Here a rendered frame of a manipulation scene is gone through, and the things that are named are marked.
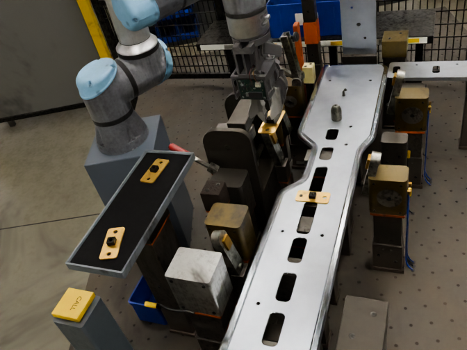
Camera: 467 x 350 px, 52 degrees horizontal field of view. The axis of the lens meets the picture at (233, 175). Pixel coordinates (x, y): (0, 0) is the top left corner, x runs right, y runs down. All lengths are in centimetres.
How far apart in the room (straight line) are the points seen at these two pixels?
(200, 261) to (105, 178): 52
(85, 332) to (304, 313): 42
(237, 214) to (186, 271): 20
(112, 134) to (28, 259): 173
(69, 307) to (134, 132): 58
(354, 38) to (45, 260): 202
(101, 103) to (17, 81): 261
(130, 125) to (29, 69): 250
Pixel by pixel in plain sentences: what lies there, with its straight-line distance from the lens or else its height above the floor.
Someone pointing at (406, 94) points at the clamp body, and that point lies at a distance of 149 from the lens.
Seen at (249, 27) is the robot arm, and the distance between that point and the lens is 88.
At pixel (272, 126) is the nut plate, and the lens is 103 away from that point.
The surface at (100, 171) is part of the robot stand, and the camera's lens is 141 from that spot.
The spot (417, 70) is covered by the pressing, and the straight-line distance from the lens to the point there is 169.
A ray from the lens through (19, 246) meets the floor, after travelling 311.
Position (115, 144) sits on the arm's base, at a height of 113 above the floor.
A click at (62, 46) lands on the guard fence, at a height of 63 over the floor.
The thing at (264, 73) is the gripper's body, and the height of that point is 141.
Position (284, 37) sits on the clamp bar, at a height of 121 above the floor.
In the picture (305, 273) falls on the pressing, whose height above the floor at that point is 100.
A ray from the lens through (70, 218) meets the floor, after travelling 309.
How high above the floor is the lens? 185
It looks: 39 degrees down
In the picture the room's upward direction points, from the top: 15 degrees counter-clockwise
